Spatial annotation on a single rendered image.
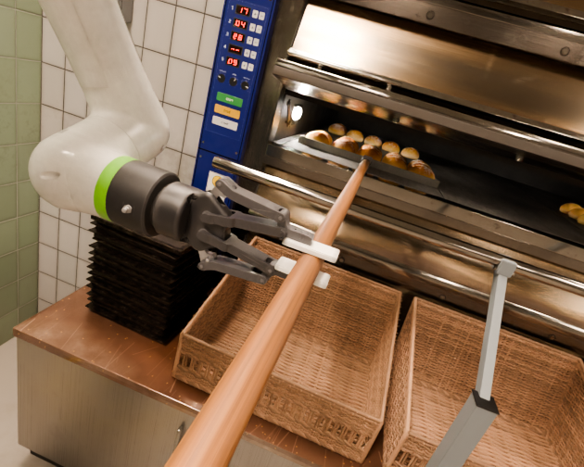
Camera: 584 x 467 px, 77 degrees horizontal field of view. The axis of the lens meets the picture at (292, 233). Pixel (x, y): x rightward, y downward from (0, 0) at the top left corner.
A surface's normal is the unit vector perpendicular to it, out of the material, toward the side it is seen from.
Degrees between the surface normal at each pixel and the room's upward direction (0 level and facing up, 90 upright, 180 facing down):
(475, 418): 90
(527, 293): 70
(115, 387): 90
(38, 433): 90
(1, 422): 0
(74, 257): 90
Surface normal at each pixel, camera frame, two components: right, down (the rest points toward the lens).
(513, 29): -0.24, 0.32
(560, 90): -0.14, 0.00
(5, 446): 0.27, -0.89
